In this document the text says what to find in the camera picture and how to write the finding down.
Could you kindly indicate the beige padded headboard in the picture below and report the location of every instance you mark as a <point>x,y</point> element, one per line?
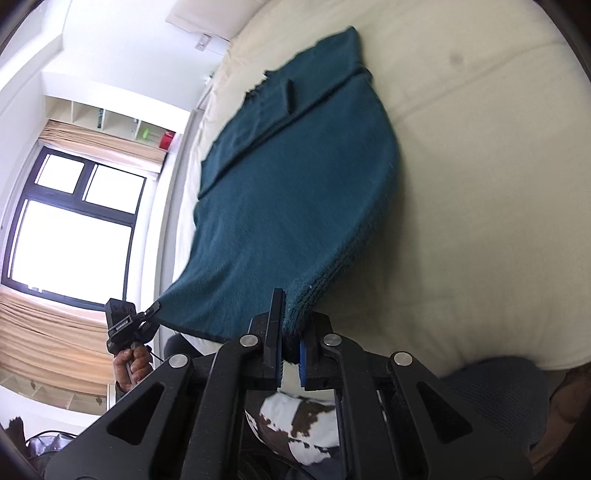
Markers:
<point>221,18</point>

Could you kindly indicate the brown white patterned trousers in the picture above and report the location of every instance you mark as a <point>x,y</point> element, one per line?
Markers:
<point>299,425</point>

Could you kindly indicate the person's left hand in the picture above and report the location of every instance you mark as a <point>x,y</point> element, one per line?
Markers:
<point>131,366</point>

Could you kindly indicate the dark green knit sweater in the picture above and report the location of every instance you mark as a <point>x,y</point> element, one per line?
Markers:
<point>290,192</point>

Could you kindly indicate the black framed window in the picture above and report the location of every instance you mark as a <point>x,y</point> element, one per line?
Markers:
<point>71,236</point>

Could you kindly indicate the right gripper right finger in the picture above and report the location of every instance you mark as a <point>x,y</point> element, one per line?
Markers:
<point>396,419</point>

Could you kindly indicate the black bag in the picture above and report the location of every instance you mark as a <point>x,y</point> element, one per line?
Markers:
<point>47,442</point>

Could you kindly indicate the bed with beige sheet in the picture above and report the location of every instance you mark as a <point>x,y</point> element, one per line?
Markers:
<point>486,249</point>

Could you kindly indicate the wall socket panel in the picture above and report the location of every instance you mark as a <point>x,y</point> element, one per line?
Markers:
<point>203,42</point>

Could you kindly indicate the white wall shelf unit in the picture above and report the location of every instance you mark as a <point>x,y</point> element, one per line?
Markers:
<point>101,120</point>

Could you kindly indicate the lower beige curtain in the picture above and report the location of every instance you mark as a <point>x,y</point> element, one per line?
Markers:
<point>55,344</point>

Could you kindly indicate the red box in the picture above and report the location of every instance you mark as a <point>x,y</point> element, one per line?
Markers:
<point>166,140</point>

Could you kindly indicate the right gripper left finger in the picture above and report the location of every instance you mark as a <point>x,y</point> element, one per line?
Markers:
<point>184,421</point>

